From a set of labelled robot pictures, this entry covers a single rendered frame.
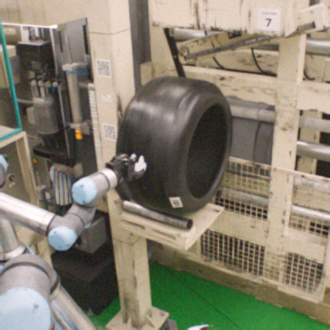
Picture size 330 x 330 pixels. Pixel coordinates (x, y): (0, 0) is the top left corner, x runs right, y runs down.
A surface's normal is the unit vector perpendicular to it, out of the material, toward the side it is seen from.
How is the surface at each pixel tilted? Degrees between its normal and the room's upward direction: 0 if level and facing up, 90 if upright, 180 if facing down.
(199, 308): 0
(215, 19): 90
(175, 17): 90
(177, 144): 69
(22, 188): 90
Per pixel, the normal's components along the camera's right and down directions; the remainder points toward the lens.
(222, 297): -0.04, -0.89
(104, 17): -0.53, 0.41
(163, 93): -0.23, -0.68
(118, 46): 0.85, 0.21
